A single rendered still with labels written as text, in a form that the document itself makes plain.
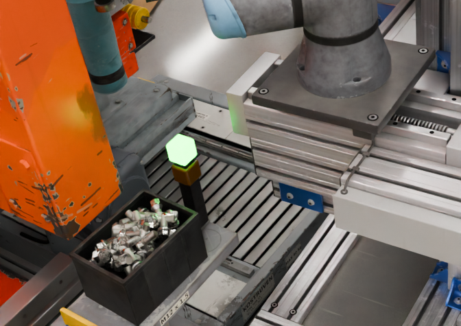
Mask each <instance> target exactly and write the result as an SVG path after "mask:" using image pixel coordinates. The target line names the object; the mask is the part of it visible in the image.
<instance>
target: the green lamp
mask: <svg viewBox="0 0 461 326"><path fill-rule="evenodd" d="M166 148H167V153H168V156H169V160H170V161H172V162H175V163H177V164H180V165H184V166H185V165H186V164H188V163H189V162H190V161H191V160H192V159H193V158H194V157H195V156H196V155H197V152H196V147H195V143H194V140H193V139H192V138H189V137H186V136H183V135H176V136H175V137H174V138H173V139H172V140H171V141H170V142H169V143H168V144H167V145H166Z"/></svg>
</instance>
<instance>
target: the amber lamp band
mask: <svg viewBox="0 0 461 326"><path fill-rule="evenodd" d="M172 172H173V175H174V180H175V181H176V182H179V183H182V184H184V185H187V186H191V185H192V184H193V183H194V182H195V181H196V180H197V179H198V178H199V177H200V176H201V175H202V174H201V170H200V164H199V161H198V160H197V159H195V161H194V162H193V163H192V164H191V165H190V166H189V167H188V168H187V169H183V168H181V167H178V166H176V165H174V164H173V165H172Z"/></svg>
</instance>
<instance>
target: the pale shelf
mask: <svg viewBox="0 0 461 326"><path fill-rule="evenodd" d="M202 235H203V238H204V244H205V247H206V252H207V255H208V257H207V258H206V259H205V260H204V261H203V262H202V263H201V264H200V265H199V266H198V267H197V268H196V269H195V270H194V271H193V272H192V273H191V274H190V275H189V276H188V277H187V278H186V279H185V280H184V281H183V282H182V283H181V284H180V285H179V286H178V287H177V288H176V289H175V290H174V291H173V292H172V293H171V294H170V295H169V296H168V297H167V298H166V299H165V300H164V301H163V302H162V303H161V304H160V305H159V306H158V307H157V308H156V309H155V310H154V311H153V312H152V313H151V314H150V315H149V316H148V317H147V318H146V319H145V320H144V321H143V322H142V323H141V324H140V325H139V326H165V325H166V324H167V323H168V322H169V321H170V320H171V319H172V317H173V316H174V315H175V314H176V313H177V312H178V310H179V309H180V308H181V307H182V306H183V305H184V304H185V303H186V302H187V301H188V300H189V299H190V298H191V297H192V296H193V294H194V293H195V292H196V291H197V290H198V289H199V288H200V286H201V285H202V284H203V283H204V282H205V281H206V280H207V279H208V278H209V277H210V276H211V275H212V274H213V273H214V271H215V270H216V269H217V268H218V267H219V266H220V265H221V263H222V262H223V261H224V260H225V259H226V258H227V257H228V256H229V255H230V254H231V253H232V252H233V251H234V250H235V248H236V247H237V246H238V245H239V238H238V234H237V233H236V232H234V231H231V230H229V229H226V228H224V227H222V226H219V225H217V224H214V223H212V222H209V223H208V224H207V225H206V226H205V227H204V228H203V229H202ZM68 310H70V311H72V312H73V313H75V314H77V315H79V316H81V317H82V318H85V319H86V320H88V321H90V322H92V323H94V324H96V325H97V326H136V325H134V324H133V323H131V322H130V321H127V320H126V319H124V318H122V317H121V316H119V315H117V314H116V313H114V312H112V311H110V310H109V309H107V308H105V307H104V306H102V305H100V304H99V303H96V302H95V301H93V300H92V299H90V298H88V297H87V296H86V295H85V293H83V294H82V295H81V296H80V297H79V298H78V299H77V300H76V301H75V302H74V303H73V304H72V305H71V306H70V307H69V308H68ZM50 326H65V323H64V320H63V318H62V315H61V316H59V317H58V318H57V319H56V320H55V321H54V322H53V323H52V324H51V325H50Z"/></svg>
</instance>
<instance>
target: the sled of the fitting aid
mask: <svg viewBox="0 0 461 326"><path fill-rule="evenodd" d="M171 92H172V98H173V100H172V101H171V102H170V103H169V104H168V105H166V107H165V108H163V109H162V110H161V111H160V112H159V113H157V114H156V115H155V116H154V117H153V118H151V120H149V121H148V122H147V123H146V124H145V125H144V126H142V127H141V128H140V129H139V130H138V131H136V132H135V133H134V134H133V135H132V136H131V137H130V138H129V139H127V140H126V141H125V142H124V143H123V144H121V145H120V146H119V148H121V149H123V150H127V151H131V152H134V153H135V154H137V155H138V156H139V157H140V158H141V160H142V161H143V164H144V165H145V164H146V163H147V162H148V161H149V160H150V159H151V158H152V157H153V156H154V155H155V154H157V153H158V152H159V151H160V150H161V149H162V148H164V147H165V146H166V145H167V144H168V143H169V142H170V141H171V140H172V139H173V138H174V137H175V136H176V135H177V134H179V133H180V132H181V131H182V130H183V129H184V128H185V127H187V126H188V125H189V124H190V123H191V122H192V121H193V120H194V119H195V118H196V117H197V115H196V110H195V106H194V103H193V97H192V96H188V95H185V94H182V93H179V92H175V91H172V90H171Z"/></svg>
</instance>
